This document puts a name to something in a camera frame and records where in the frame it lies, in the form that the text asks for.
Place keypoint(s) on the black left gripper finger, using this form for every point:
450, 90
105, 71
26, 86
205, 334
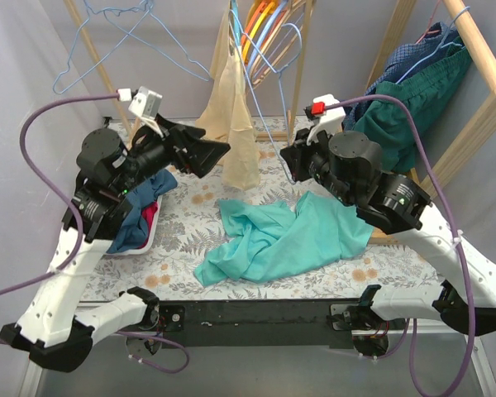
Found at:
201, 156
174, 133

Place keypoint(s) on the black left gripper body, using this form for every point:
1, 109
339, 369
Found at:
180, 147

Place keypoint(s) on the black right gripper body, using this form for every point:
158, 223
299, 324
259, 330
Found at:
299, 157

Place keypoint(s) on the beige garment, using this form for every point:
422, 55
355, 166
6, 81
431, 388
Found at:
226, 117

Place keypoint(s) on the magenta t shirt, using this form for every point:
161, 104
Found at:
148, 214

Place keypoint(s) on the navy blue t shirt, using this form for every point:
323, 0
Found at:
155, 186

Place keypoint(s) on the teal green shirt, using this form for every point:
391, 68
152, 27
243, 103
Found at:
270, 242

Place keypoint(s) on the beige plastic hanger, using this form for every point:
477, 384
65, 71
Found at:
279, 42

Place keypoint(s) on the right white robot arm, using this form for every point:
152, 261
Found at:
348, 165

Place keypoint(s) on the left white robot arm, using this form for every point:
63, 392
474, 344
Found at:
55, 336

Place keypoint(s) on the dark green shorts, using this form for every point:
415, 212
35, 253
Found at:
425, 93

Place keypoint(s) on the white plastic laundry basket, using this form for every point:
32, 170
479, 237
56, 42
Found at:
149, 240

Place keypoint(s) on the right wooden clothes rack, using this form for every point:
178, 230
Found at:
472, 192

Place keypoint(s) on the wooden clothes rack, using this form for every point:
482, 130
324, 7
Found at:
236, 30
472, 192

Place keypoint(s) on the orange plastic hangers bunch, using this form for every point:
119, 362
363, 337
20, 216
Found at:
257, 17

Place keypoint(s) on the floral table cloth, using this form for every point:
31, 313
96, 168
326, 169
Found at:
189, 226

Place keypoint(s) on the blue checkered shorts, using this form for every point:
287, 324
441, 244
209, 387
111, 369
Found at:
409, 59

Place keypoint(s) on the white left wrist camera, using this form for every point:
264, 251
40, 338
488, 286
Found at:
144, 104

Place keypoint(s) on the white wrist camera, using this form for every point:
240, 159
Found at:
324, 118
144, 104

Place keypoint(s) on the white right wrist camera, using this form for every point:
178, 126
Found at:
324, 118

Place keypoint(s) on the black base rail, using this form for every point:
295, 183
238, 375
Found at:
263, 323

